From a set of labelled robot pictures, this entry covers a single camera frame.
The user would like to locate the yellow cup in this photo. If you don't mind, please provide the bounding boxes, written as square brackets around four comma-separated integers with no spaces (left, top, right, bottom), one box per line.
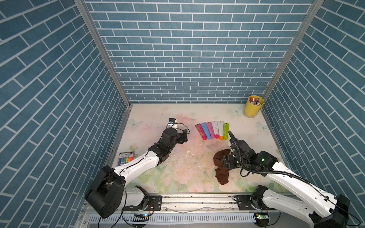
[243,95,265,118]

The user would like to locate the brown cloth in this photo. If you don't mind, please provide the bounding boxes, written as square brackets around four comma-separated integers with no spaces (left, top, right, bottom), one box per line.
[213,149,231,185]

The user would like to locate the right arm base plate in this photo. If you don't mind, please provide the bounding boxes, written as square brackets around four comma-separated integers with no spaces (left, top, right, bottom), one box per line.
[233,194,275,211]

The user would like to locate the magenta toothpaste tube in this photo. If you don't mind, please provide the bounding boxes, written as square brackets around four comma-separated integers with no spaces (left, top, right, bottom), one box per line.
[206,122,215,139]

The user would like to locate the aluminium front rail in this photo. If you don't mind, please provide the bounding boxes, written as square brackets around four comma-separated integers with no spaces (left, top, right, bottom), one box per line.
[114,190,313,215]

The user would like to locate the colourful card on table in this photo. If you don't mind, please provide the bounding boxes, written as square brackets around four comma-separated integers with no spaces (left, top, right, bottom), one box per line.
[118,152,135,166]

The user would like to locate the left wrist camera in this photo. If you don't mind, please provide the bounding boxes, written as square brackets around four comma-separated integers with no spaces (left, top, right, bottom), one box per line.
[166,118,177,128]

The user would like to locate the blue toothpaste tube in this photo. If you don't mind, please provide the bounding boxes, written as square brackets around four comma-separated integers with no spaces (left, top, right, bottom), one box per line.
[201,123,211,140]

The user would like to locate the white orange-cap toothpaste tube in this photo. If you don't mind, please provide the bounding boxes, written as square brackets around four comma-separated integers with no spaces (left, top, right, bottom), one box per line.
[218,122,224,140]

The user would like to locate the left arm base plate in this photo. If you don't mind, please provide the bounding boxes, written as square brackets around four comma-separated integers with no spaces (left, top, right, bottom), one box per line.
[123,195,163,211]

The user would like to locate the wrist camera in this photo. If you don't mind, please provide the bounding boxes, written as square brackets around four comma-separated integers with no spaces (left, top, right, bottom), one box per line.
[166,118,177,128]
[228,131,239,152]

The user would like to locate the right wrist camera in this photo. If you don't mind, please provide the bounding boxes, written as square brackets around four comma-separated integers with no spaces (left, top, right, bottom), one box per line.
[228,131,239,152]

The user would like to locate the white pink-cap toothpaste tube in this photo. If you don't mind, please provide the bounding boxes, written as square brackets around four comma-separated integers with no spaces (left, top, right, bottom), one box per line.
[212,121,220,139]

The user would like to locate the green toothpaste tube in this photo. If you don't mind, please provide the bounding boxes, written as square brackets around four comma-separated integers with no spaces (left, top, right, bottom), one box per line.
[223,123,230,140]

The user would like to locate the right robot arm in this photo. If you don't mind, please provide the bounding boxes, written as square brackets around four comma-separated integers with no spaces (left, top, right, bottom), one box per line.
[222,137,350,228]

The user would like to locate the pens in cup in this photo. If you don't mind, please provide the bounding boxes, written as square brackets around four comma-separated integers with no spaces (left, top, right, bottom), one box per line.
[249,97,260,105]

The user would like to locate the red toothpaste tube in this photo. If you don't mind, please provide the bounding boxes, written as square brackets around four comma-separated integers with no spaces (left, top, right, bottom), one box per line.
[195,123,207,140]

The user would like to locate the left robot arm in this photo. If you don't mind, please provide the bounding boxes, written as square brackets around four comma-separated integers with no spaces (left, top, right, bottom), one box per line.
[85,127,190,219]

